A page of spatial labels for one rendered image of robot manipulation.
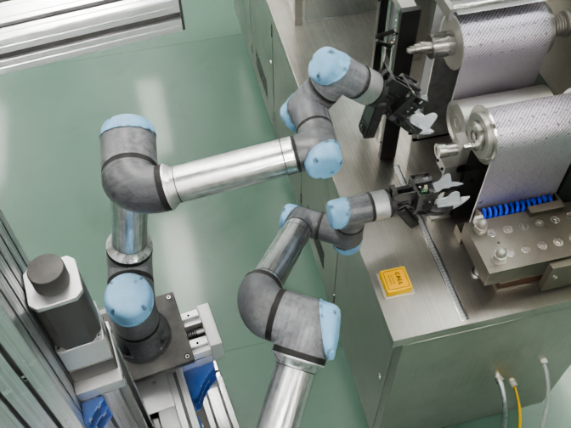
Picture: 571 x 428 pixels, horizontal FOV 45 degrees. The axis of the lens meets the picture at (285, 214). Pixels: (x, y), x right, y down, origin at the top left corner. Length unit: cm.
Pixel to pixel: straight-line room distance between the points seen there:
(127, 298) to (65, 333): 49
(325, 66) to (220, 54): 254
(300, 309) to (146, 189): 40
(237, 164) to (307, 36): 125
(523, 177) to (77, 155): 227
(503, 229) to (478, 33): 50
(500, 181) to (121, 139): 95
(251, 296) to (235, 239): 157
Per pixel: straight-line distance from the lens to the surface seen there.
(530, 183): 190
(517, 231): 188
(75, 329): 123
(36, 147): 360
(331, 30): 257
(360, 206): 170
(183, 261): 300
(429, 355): 194
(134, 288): 171
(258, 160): 134
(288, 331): 144
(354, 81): 141
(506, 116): 173
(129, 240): 169
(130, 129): 147
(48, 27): 78
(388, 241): 194
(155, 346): 184
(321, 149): 133
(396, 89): 149
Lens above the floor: 248
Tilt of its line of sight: 53 degrees down
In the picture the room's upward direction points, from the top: 1 degrees counter-clockwise
